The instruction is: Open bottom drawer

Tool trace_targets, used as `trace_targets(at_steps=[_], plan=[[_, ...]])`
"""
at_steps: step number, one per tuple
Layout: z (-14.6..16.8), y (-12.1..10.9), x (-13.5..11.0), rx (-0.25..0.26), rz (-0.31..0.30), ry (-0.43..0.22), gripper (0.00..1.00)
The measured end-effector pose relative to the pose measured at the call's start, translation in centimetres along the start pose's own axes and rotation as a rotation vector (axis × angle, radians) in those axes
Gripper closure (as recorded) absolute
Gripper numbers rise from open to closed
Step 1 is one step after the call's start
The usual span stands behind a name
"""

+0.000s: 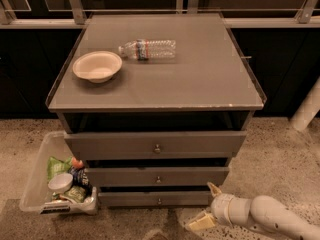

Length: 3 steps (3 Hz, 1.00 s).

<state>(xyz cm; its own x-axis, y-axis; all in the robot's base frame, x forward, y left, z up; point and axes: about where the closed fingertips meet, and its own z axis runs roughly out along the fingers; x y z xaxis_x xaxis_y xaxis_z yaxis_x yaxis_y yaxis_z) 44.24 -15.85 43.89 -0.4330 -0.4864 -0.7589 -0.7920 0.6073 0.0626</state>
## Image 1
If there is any clear plastic storage bin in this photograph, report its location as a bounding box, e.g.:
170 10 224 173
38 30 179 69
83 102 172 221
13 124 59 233
19 131 98 215

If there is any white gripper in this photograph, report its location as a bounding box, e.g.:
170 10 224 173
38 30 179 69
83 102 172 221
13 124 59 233
186 182 253 231

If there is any metal railing frame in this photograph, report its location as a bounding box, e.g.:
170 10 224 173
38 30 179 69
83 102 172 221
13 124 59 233
0 0 320 28

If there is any orange capped item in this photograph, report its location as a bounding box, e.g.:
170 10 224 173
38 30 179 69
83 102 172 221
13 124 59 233
71 157 84 169

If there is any green snack packet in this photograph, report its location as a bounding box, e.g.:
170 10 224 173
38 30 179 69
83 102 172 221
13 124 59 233
60 186 86 203

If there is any grey middle drawer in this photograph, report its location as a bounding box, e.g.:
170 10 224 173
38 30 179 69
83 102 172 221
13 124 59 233
86 167 229 187

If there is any dark blue snack bag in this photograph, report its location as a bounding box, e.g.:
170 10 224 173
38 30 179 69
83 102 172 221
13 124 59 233
68 167 92 194

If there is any grey drawer cabinet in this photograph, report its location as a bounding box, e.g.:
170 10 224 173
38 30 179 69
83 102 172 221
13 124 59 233
47 14 266 194

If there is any beige paper bowl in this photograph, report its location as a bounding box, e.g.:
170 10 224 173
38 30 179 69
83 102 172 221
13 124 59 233
72 51 122 83

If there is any grey bottom drawer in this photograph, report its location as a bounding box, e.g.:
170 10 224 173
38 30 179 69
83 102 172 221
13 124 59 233
98 191 212 207

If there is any clear plastic water bottle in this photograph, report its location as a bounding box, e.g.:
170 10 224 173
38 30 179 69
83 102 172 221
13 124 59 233
118 39 176 61

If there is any small white cup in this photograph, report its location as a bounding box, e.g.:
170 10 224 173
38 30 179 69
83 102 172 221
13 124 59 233
48 173 73 193

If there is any green chip bag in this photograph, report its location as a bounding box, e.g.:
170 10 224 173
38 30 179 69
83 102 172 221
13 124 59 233
47 156 72 181

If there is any grey drawer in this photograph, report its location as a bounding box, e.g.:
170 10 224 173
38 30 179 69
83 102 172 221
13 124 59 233
86 167 229 187
98 191 212 207
64 131 246 160

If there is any grey top drawer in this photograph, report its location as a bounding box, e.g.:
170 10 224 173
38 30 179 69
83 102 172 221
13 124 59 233
64 131 246 160

